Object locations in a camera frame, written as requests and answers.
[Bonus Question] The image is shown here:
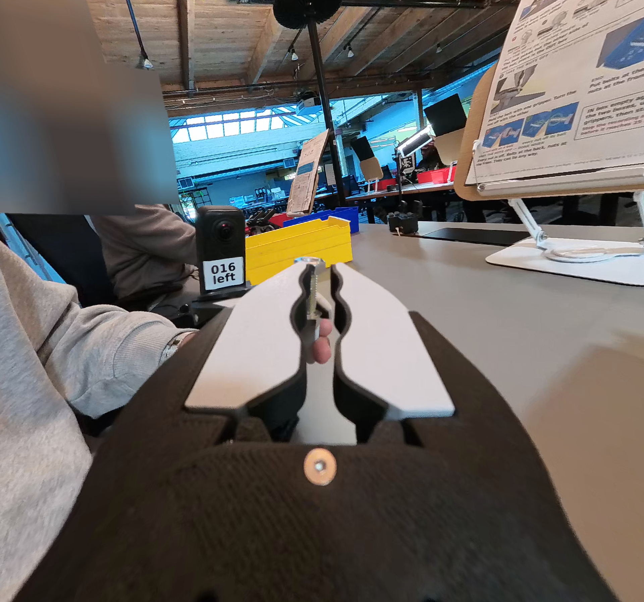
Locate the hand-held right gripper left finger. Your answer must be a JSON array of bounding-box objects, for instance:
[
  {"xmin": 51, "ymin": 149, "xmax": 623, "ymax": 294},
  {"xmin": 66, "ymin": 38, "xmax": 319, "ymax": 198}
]
[{"xmin": 183, "ymin": 262, "xmax": 310, "ymax": 429}]

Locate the person's left hand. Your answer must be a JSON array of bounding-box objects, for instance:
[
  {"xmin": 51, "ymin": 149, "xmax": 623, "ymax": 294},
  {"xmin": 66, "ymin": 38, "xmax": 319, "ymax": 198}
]
[{"xmin": 304, "ymin": 318, "xmax": 334, "ymax": 365}]

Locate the black clamp base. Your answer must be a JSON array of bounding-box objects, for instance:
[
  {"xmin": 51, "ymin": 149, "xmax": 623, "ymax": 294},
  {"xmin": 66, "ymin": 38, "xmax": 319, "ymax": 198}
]
[{"xmin": 387, "ymin": 200, "xmax": 421, "ymax": 235}]

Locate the black desk mat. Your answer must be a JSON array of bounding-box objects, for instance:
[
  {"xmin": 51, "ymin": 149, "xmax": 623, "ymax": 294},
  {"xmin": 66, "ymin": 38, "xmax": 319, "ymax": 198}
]
[{"xmin": 422, "ymin": 227, "xmax": 531, "ymax": 247}]

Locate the silver hex bolt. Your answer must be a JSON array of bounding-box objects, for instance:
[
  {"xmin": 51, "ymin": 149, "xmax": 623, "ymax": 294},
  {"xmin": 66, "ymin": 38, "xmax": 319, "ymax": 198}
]
[{"xmin": 294, "ymin": 256, "xmax": 328, "ymax": 322}]

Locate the person's grey hoodie torso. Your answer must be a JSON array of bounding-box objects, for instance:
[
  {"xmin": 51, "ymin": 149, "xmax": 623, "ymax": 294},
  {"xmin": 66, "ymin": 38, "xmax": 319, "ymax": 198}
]
[{"xmin": 0, "ymin": 240, "xmax": 101, "ymax": 602}]

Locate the brown cardboard board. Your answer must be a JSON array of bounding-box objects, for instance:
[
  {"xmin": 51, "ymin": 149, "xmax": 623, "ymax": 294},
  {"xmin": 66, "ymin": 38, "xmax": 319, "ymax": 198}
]
[{"xmin": 286, "ymin": 128, "xmax": 332, "ymax": 217}]

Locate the yellow plastic bin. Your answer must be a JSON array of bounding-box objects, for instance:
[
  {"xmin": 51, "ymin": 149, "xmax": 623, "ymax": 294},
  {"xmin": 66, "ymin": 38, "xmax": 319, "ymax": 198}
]
[{"xmin": 245, "ymin": 216, "xmax": 353, "ymax": 286}]

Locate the blue plastic bin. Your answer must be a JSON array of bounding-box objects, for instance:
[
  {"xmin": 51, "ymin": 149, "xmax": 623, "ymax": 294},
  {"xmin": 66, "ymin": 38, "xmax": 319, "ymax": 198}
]
[{"xmin": 283, "ymin": 206, "xmax": 360, "ymax": 235}]

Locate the black board stand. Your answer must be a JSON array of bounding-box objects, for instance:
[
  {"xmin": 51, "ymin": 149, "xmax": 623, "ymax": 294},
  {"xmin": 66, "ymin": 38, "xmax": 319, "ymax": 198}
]
[
  {"xmin": 424, "ymin": 93, "xmax": 468, "ymax": 165},
  {"xmin": 351, "ymin": 135, "xmax": 386, "ymax": 183}
]

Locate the black office chair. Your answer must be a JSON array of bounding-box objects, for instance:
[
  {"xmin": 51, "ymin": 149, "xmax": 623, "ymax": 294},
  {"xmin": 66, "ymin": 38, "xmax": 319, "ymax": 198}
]
[{"xmin": 7, "ymin": 214, "xmax": 184, "ymax": 312}]

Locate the printed instruction sheet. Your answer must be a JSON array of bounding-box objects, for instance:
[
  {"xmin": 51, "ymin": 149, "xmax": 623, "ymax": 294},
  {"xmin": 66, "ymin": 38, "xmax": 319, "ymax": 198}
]
[{"xmin": 465, "ymin": 0, "xmax": 644, "ymax": 185}]

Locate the grey desk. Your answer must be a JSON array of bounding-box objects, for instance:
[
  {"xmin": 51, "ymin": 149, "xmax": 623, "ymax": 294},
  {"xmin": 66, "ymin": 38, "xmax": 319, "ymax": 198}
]
[{"xmin": 289, "ymin": 220, "xmax": 644, "ymax": 602}]

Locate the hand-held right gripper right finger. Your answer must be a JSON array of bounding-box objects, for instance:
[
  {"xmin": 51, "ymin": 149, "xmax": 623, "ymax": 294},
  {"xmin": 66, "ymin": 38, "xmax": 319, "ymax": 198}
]
[{"xmin": 329, "ymin": 261, "xmax": 457, "ymax": 432}]

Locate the black pole with disc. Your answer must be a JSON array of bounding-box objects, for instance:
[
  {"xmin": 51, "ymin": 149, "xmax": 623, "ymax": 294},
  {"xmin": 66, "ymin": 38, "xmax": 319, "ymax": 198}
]
[{"xmin": 273, "ymin": 0, "xmax": 349, "ymax": 208}]

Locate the person's left forearm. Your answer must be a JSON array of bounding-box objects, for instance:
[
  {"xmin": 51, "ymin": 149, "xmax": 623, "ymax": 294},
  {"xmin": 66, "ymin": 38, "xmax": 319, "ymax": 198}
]
[{"xmin": 50, "ymin": 305, "xmax": 199, "ymax": 419}]

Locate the white light bar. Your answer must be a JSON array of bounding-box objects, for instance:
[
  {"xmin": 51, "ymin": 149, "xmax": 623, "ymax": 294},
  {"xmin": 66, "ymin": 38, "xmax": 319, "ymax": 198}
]
[{"xmin": 395, "ymin": 127, "xmax": 434, "ymax": 158}]

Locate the wooden office desk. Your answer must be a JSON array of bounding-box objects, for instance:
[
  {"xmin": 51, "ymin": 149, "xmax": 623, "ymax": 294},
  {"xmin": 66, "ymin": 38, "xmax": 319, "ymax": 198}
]
[{"xmin": 344, "ymin": 180, "xmax": 459, "ymax": 223}]

